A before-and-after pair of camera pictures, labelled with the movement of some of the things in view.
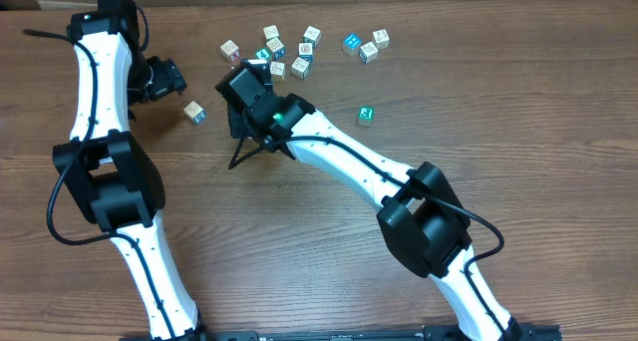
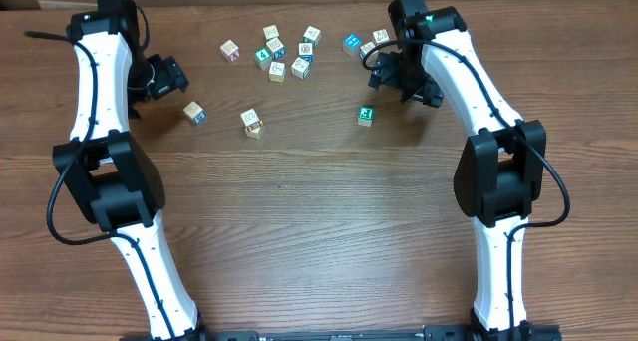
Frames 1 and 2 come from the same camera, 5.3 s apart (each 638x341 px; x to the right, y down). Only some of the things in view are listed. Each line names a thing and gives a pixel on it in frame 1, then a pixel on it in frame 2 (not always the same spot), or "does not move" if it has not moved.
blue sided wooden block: (194, 112) does not move
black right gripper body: (239, 122) to (423, 87)
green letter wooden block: (366, 116) does not move
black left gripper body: (163, 79) does not move
